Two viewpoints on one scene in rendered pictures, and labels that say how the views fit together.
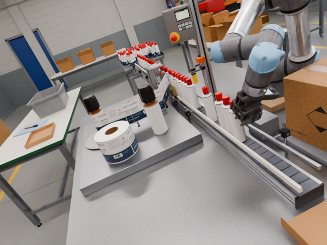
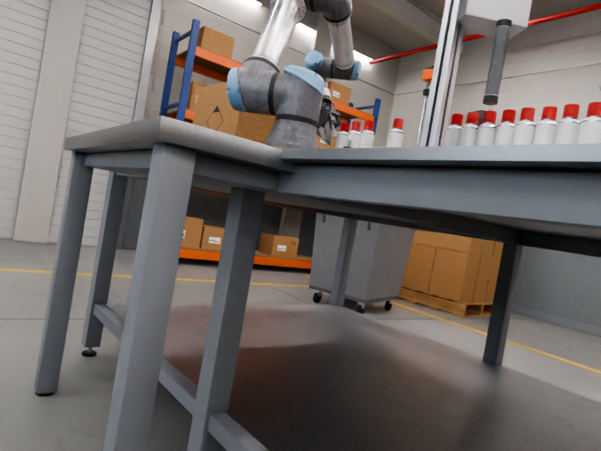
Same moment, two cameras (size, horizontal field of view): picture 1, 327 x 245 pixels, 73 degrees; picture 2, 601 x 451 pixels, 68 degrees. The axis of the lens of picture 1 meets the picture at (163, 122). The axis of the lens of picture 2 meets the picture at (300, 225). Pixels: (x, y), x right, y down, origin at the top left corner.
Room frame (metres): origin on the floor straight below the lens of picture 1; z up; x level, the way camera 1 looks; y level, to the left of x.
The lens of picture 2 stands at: (2.21, -1.27, 0.70)
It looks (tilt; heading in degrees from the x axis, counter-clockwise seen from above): 1 degrees down; 149
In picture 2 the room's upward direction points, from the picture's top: 10 degrees clockwise
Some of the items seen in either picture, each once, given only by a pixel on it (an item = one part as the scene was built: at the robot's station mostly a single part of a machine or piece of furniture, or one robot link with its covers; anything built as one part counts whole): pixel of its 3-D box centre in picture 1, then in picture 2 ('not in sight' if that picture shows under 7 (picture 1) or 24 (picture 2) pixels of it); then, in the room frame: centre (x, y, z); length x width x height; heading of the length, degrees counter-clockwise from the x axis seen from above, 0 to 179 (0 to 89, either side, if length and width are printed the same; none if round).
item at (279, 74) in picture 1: (275, 65); (299, 95); (1.14, -0.69, 1.03); 0.13 x 0.12 x 0.14; 45
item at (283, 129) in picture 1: (281, 144); not in sight; (0.66, -0.40, 0.91); 0.07 x 0.03 x 0.17; 98
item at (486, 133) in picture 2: (186, 90); (484, 148); (1.38, -0.22, 0.98); 0.05 x 0.05 x 0.20
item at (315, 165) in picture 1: (224, 110); not in sight; (0.99, -0.31, 0.95); 1.07 x 0.01 x 0.01; 8
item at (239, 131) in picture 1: (236, 121); (341, 149); (0.81, -0.30, 0.98); 0.05 x 0.05 x 0.20
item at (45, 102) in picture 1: (51, 99); not in sight; (2.96, 1.28, 0.91); 0.60 x 0.40 x 0.22; 9
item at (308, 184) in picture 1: (198, 111); not in sight; (1.27, -0.24, 0.86); 1.65 x 0.08 x 0.04; 8
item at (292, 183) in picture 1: (213, 124); not in sight; (0.98, -0.24, 0.90); 1.07 x 0.01 x 0.02; 8
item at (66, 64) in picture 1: (65, 63); not in sight; (6.60, 2.00, 0.97); 0.47 x 0.41 x 0.37; 2
